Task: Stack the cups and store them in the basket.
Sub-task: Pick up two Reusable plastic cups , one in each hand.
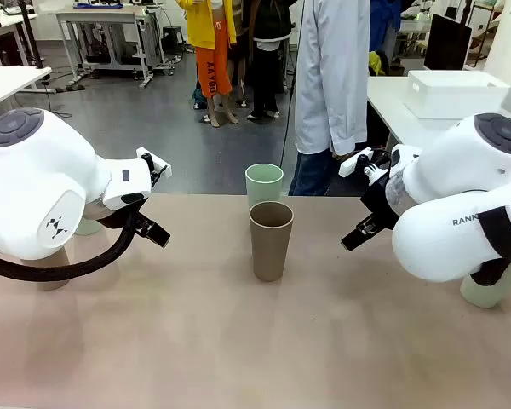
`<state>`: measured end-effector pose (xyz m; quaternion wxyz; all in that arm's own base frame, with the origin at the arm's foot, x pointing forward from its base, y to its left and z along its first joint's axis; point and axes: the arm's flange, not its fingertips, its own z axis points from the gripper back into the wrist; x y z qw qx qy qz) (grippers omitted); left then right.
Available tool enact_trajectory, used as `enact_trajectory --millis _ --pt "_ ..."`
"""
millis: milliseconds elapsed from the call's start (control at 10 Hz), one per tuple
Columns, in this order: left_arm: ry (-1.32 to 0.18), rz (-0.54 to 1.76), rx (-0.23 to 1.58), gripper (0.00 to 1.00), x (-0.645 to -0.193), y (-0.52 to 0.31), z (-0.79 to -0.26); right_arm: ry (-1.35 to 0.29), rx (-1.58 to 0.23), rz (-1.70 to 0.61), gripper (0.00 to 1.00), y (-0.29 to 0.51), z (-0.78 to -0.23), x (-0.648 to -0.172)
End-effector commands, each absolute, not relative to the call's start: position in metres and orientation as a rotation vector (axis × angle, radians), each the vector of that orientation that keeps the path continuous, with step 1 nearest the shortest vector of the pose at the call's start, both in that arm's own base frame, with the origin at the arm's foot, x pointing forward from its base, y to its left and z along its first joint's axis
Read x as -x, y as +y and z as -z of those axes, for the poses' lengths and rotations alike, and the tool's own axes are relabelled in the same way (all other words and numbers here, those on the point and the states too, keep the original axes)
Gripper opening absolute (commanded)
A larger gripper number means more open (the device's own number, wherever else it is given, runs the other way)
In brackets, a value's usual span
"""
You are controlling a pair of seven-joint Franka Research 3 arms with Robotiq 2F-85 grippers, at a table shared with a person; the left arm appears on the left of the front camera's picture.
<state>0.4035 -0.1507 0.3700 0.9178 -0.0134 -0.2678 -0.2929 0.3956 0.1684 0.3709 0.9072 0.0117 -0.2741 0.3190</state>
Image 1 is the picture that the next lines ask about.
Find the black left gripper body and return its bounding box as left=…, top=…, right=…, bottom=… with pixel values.
left=131, top=208, right=157, bottom=238

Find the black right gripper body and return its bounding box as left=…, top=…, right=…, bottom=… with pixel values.
left=359, top=170, right=399, bottom=227

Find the brown plastic cup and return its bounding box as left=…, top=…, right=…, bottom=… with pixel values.
left=34, top=246, right=72, bottom=291
left=249, top=200, right=295, bottom=283

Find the white plastic basket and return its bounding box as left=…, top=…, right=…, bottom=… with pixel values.
left=403, top=69, right=511, bottom=120

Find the white side table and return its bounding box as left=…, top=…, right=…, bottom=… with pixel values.
left=365, top=75, right=511, bottom=150

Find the person in white lab coat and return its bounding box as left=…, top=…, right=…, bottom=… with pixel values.
left=288, top=0, right=372, bottom=197

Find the black monitor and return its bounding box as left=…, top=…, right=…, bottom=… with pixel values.
left=423, top=13, right=473, bottom=72

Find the person in black clothes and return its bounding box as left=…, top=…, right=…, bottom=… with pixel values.
left=240, top=0, right=297, bottom=121

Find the person in yellow and orange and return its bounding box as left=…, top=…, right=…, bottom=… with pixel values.
left=176, top=0, right=240, bottom=128

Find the white table with pole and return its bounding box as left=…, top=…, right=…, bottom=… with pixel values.
left=0, top=66, right=53, bottom=112

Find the grey workbench desk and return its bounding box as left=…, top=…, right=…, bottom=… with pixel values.
left=55, top=3, right=165, bottom=89

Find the black pole stand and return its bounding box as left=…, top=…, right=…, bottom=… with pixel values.
left=17, top=0, right=44, bottom=70

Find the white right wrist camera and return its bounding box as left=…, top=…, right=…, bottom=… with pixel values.
left=339, top=147, right=388, bottom=182

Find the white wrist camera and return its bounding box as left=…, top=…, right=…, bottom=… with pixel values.
left=339, top=147, right=388, bottom=182
left=135, top=147, right=172, bottom=188

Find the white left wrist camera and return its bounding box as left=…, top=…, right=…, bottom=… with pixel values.
left=135, top=147, right=172, bottom=188

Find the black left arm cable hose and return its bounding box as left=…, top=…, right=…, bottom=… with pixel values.
left=0, top=208, right=138, bottom=282

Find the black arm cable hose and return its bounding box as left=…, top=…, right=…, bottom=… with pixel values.
left=470, top=208, right=511, bottom=286
left=0, top=208, right=138, bottom=282

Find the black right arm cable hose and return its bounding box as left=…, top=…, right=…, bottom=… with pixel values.
left=470, top=208, right=511, bottom=286

